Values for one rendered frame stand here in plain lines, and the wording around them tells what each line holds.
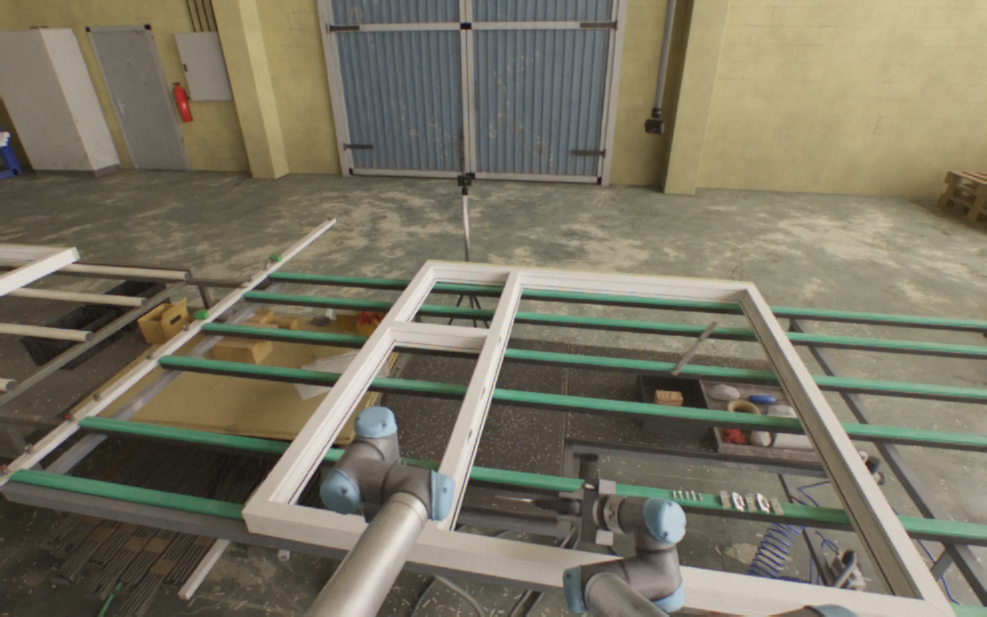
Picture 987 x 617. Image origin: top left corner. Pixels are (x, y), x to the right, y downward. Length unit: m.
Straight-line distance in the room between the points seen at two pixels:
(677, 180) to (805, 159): 1.75
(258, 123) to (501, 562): 7.62
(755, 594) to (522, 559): 0.46
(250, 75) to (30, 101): 3.73
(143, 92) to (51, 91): 1.22
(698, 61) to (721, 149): 1.29
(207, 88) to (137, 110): 1.56
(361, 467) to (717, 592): 0.74
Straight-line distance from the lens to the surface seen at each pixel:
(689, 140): 7.03
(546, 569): 1.16
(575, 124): 7.20
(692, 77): 6.92
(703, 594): 1.20
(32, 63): 10.33
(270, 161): 8.32
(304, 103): 8.28
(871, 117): 8.11
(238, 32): 8.19
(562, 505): 1.24
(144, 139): 10.08
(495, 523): 1.68
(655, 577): 1.04
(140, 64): 9.74
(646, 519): 1.01
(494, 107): 7.27
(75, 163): 10.42
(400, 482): 0.87
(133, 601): 2.15
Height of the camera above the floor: 1.89
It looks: 29 degrees down
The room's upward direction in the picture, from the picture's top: straight up
